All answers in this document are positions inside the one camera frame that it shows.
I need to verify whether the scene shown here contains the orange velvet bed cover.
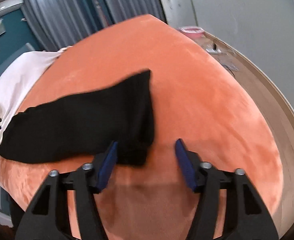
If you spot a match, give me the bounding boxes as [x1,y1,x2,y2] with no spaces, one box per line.
[0,15,283,239]

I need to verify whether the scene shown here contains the grey blue curtains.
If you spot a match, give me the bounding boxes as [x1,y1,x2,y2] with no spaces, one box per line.
[22,0,166,51]

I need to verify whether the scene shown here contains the blue padded headboard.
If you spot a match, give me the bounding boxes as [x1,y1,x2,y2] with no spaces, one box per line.
[0,43,35,76]

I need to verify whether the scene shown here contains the white bed sheet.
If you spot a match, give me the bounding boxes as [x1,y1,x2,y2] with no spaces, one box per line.
[0,45,73,188]

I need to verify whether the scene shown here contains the pink basin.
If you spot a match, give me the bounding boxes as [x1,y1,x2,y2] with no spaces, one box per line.
[177,26,205,40]

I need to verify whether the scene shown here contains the white air conditioner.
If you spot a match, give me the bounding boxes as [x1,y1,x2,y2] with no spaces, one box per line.
[0,0,24,17]

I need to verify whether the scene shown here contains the black pants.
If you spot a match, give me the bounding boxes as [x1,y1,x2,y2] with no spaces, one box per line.
[0,70,155,166]

